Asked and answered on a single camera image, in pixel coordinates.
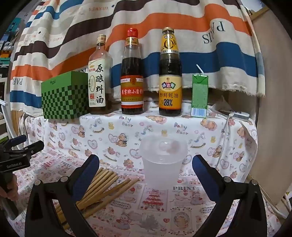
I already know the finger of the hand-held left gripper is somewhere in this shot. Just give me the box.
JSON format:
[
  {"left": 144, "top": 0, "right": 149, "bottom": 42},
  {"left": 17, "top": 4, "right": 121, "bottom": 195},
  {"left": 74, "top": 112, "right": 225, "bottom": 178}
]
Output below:
[
  {"left": 12, "top": 140, "right": 45, "bottom": 158},
  {"left": 7, "top": 134, "right": 28, "bottom": 149}
]

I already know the silver device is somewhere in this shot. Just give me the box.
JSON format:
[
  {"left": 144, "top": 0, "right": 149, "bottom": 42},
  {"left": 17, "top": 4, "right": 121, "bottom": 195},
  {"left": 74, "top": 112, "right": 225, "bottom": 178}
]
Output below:
[{"left": 220, "top": 109, "right": 250, "bottom": 122}]

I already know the person's left hand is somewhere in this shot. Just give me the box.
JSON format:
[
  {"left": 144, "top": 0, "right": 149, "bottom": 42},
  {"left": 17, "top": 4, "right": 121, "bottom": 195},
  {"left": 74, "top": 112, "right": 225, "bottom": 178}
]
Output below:
[{"left": 0, "top": 174, "right": 19, "bottom": 203}]

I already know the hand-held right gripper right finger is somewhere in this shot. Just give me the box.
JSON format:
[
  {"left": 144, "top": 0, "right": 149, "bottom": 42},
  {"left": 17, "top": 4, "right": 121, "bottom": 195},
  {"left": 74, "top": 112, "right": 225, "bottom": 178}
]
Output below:
[{"left": 192, "top": 154, "right": 267, "bottom": 237}]

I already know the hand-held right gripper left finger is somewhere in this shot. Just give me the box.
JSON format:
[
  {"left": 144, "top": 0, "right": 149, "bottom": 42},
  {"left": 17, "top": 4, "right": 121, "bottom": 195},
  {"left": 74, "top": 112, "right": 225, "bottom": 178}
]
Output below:
[{"left": 25, "top": 154, "right": 100, "bottom": 237}]

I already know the translucent plastic cup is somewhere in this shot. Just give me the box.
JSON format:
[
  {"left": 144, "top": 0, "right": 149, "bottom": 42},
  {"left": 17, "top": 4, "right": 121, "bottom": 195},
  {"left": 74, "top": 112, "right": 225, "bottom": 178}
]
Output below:
[{"left": 139, "top": 134, "right": 189, "bottom": 190}]

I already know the red-capped dark sauce bottle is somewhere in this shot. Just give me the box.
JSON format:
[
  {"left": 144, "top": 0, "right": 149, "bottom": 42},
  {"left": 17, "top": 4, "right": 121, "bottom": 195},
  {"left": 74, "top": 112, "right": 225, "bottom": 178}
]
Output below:
[{"left": 120, "top": 28, "right": 145, "bottom": 115}]

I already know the bunch of wooden chopsticks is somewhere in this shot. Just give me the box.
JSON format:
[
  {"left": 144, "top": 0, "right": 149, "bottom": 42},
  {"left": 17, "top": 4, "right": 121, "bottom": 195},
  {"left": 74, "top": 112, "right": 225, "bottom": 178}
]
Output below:
[{"left": 55, "top": 167, "right": 139, "bottom": 230}]

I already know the bear print tablecloth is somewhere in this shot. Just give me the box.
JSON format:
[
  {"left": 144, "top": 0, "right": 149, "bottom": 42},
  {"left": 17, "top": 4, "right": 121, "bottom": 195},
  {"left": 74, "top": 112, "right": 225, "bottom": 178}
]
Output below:
[{"left": 5, "top": 107, "right": 283, "bottom": 237}]

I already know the cluttered shelf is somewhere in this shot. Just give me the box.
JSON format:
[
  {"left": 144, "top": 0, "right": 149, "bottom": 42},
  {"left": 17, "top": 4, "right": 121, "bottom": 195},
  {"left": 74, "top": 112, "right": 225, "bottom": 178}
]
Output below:
[{"left": 0, "top": 14, "right": 22, "bottom": 137}]

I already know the brown board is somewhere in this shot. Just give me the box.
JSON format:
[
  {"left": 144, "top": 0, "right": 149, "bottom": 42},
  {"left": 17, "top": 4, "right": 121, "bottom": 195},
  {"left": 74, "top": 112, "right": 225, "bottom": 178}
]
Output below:
[{"left": 250, "top": 7, "right": 292, "bottom": 205}]

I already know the striped cloth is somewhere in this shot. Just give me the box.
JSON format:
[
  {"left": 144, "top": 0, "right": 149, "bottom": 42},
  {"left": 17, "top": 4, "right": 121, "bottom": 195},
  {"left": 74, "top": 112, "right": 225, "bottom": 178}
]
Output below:
[{"left": 9, "top": 0, "right": 266, "bottom": 114}]

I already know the yellow-labelled dark sauce bottle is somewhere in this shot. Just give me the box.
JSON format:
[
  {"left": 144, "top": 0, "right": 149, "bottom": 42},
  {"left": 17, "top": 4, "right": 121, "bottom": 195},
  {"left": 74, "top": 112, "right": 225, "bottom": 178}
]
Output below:
[{"left": 158, "top": 27, "right": 182, "bottom": 116}]

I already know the cooking wine bottle white label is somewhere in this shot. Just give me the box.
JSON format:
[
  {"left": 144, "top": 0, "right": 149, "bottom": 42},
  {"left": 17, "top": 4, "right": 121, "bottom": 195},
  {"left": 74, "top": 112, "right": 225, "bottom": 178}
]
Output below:
[{"left": 88, "top": 34, "right": 114, "bottom": 115}]

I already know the green drink carton with straw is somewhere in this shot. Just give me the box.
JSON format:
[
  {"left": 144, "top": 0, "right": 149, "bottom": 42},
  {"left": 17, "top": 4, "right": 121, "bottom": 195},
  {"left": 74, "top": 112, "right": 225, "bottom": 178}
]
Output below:
[{"left": 191, "top": 64, "right": 209, "bottom": 118}]

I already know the green checkered box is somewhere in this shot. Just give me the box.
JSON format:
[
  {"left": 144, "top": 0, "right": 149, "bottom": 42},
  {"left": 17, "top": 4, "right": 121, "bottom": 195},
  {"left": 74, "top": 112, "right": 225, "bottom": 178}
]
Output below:
[{"left": 41, "top": 71, "right": 90, "bottom": 119}]

